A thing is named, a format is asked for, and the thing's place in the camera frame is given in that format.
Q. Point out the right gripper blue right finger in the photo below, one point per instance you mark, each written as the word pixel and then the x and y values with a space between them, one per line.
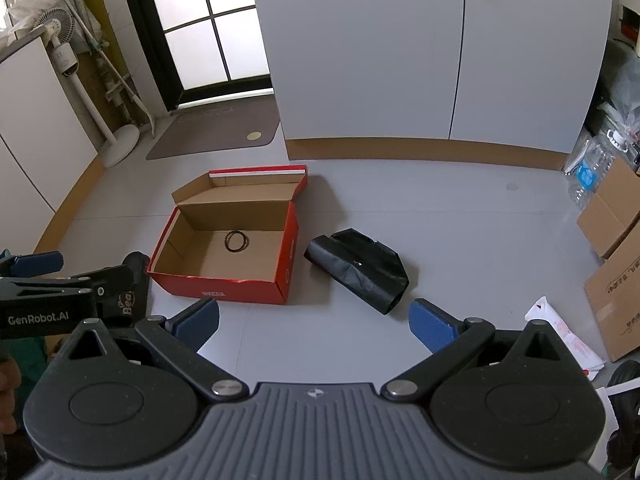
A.
pixel 454 345

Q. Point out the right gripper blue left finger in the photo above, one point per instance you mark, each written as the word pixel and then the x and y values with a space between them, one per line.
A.
pixel 174 344

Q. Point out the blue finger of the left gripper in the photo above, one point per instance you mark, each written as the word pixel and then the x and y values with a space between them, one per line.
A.
pixel 30 266
pixel 108 278

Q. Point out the black shopping bag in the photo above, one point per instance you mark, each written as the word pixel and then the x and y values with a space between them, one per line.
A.
pixel 370 270

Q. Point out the white paper bag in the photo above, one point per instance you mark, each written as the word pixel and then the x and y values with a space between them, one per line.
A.
pixel 587 359

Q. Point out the person's left hand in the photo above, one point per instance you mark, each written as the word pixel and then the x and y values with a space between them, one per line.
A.
pixel 10 380

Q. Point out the red cardboard shoe box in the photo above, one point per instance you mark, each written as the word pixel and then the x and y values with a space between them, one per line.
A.
pixel 232 235

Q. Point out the white side cabinet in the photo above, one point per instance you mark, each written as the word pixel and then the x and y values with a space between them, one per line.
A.
pixel 48 164

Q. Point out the large cardboard box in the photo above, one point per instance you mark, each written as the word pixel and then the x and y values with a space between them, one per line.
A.
pixel 613 292

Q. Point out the brown door mat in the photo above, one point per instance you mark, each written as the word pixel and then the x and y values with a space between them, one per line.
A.
pixel 222 126

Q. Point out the small cardboard box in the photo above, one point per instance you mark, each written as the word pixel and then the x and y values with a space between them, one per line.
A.
pixel 612 211

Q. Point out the clear water bottle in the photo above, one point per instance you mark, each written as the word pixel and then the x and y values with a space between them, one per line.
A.
pixel 591 170

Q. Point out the white standing fan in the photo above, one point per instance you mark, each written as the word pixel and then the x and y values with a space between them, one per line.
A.
pixel 94 84

